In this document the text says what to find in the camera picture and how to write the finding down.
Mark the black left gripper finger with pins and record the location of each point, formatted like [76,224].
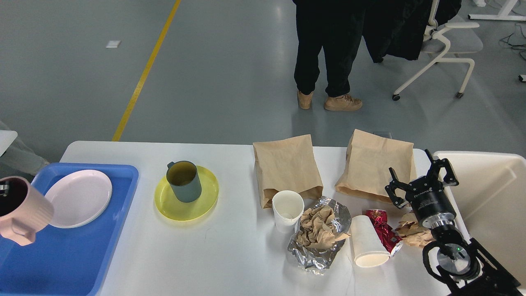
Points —
[4,188]

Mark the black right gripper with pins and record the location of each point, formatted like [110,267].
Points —
[431,201]

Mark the pink mug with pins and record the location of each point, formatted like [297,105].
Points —
[23,212]

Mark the yellow plastic plate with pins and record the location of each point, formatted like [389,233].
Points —
[167,203]

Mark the dark green mug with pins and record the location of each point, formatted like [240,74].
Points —
[184,180]

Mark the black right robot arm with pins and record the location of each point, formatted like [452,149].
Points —
[467,268]

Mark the person in white trousers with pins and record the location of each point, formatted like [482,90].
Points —
[20,157]

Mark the small crumpled brown paper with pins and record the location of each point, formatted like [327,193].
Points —
[412,233]

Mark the white side table left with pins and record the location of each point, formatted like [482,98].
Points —
[7,137]

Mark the right brown paper bag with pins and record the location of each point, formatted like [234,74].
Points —
[368,159]

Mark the brown paper bag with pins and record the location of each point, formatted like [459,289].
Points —
[368,159]
[287,165]

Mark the red snack wrapper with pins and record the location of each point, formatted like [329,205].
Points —
[388,237]

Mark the white plastic bin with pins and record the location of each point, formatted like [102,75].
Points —
[491,198]

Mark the pink plate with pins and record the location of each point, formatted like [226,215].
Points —
[79,198]

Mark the lying white paper cup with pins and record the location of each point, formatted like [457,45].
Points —
[368,249]

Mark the blue plastic tray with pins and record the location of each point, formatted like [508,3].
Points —
[69,262]

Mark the crumpled brown paper in foil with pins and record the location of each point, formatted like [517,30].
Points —
[316,229]

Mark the left brown paper bag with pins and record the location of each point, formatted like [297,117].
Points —
[287,165]

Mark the crumpled aluminium foil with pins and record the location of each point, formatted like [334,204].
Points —
[316,260]

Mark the upright white paper cup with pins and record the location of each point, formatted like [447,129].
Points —
[288,206]

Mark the white office chair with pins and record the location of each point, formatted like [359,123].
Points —
[445,43]

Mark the black jacket on chair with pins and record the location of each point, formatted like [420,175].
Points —
[395,27]

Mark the person in black trousers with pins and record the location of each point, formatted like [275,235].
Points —
[334,27]

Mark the white desk leg background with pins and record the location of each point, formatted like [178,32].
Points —
[502,15]

